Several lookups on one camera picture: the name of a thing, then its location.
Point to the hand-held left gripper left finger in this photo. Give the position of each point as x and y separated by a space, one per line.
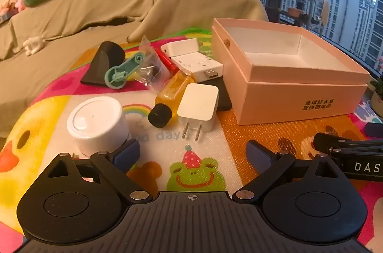
129 152

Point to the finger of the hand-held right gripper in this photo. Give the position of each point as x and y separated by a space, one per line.
374 129
335 140

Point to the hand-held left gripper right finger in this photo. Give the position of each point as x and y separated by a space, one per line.
258 155

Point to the white round jar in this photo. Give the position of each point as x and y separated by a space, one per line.
95 121

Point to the pink cardboard box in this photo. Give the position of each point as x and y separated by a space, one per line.
269 103

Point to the black case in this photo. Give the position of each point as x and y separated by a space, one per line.
223 97

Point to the yellow oil bottle black cap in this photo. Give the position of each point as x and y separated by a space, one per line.
173 88

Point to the clear plastic bag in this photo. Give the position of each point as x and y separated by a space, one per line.
151 76

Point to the white charger plug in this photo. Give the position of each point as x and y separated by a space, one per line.
197 103

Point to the black wedge nozzle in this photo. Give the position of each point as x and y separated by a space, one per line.
100 61

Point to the red pen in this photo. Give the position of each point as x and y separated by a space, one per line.
164 59

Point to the white USB adapter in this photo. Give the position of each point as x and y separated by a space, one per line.
194 64

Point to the white rectangular power block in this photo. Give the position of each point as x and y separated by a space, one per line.
182 46

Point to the potted plant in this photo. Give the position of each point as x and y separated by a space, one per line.
377 100

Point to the colourful cartoon play mat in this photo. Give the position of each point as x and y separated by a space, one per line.
209 157

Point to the balcony shelf rack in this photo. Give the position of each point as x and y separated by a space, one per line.
287 13

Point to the white plush toy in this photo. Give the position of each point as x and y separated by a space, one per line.
33 45

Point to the sofa with beige cover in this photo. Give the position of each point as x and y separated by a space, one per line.
89 10

